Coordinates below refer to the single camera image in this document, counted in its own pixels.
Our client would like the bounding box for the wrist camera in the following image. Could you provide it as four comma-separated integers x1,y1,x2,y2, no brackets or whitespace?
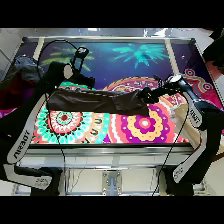
72,47,89,75
153,75,168,88

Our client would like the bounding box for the black garment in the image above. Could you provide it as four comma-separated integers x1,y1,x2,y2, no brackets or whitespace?
202,28,224,69

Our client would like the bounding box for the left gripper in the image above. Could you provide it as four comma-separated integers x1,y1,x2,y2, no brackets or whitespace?
71,73,97,90

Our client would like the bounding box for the silver frame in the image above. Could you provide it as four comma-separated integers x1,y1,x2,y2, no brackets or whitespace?
11,35,215,197

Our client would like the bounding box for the cream garment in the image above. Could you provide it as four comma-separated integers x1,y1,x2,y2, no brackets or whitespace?
172,102,194,135

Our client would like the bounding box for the black cable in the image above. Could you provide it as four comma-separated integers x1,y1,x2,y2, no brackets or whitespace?
151,106,194,197
39,38,84,197

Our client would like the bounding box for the red garment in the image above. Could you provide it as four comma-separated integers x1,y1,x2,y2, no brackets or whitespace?
0,73,28,112

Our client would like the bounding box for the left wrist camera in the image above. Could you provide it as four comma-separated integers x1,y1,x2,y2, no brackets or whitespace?
72,47,89,75

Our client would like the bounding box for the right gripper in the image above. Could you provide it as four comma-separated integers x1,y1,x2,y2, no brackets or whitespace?
137,87,158,103

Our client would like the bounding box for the brown garment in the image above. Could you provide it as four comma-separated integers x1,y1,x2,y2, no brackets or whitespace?
45,87,152,117

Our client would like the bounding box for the grey garment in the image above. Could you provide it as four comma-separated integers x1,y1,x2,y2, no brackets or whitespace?
13,54,45,85

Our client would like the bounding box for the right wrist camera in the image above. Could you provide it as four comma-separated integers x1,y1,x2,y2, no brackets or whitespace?
153,75,168,88

